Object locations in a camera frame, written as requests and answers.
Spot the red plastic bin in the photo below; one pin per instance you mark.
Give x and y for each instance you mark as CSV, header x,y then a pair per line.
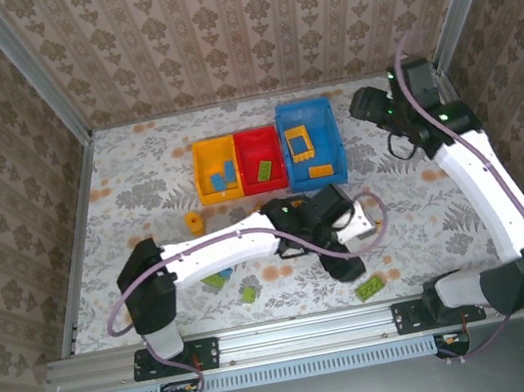
x,y
247,158

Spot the blue plastic bin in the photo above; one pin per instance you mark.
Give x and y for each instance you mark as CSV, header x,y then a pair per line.
x,y
324,144

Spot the blue lego brick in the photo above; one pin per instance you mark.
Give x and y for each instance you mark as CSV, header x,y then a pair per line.
x,y
229,172
226,274
216,182

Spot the orange round lego piece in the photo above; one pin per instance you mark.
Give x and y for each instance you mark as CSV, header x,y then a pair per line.
x,y
194,223

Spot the yellow plastic bin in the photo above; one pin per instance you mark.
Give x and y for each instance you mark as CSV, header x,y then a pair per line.
x,y
201,166

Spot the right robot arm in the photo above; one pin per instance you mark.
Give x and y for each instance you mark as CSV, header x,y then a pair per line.
x,y
495,195

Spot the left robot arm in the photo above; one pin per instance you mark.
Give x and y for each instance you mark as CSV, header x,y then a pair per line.
x,y
211,253

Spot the small green lego brick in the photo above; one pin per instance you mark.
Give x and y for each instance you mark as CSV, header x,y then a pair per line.
x,y
249,294

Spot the floral patterned table cover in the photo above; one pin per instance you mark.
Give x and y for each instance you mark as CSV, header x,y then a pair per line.
x,y
147,175

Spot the aluminium side rail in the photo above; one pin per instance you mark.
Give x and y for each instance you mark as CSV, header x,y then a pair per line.
x,y
449,84
77,238

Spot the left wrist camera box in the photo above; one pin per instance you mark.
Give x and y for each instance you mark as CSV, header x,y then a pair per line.
x,y
355,222

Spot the long aluminium mounting rail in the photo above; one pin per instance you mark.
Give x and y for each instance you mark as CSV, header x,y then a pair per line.
x,y
306,333

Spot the thin aluminium rear rail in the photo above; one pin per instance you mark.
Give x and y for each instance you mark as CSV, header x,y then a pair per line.
x,y
225,102

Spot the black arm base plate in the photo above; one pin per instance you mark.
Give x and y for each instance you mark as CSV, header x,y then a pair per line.
x,y
408,317
203,353

